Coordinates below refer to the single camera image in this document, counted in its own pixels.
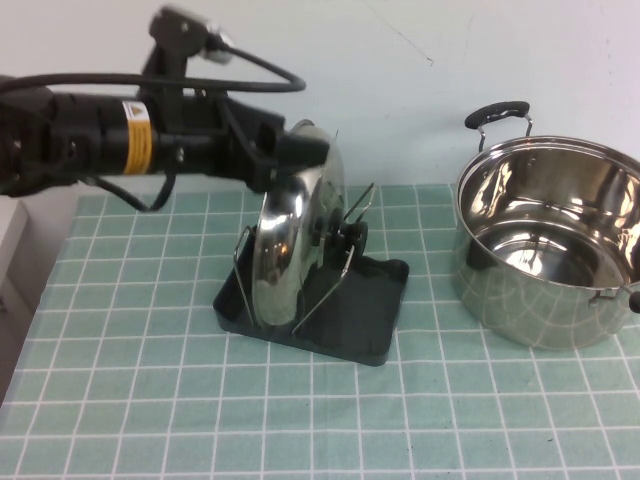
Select white cabinet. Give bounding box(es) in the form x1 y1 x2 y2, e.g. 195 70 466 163
0 197 32 314

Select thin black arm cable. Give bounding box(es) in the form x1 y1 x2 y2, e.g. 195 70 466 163
79 169 177 215

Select green white checked tablecloth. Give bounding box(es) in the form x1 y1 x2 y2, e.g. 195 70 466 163
0 182 640 480

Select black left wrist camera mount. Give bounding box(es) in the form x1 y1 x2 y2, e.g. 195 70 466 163
141 4 211 96

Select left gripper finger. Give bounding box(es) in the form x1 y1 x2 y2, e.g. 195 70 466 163
276 132 332 170

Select stainless steel pot black handles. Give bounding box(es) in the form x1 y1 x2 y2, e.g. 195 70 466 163
452 99 640 351

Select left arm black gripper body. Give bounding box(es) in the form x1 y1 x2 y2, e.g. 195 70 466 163
152 91 286 195

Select black tray wire lid rack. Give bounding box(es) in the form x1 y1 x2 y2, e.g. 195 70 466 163
212 182 410 369

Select stainless steel pot lid black knob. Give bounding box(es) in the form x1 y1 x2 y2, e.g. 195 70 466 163
251 118 370 329

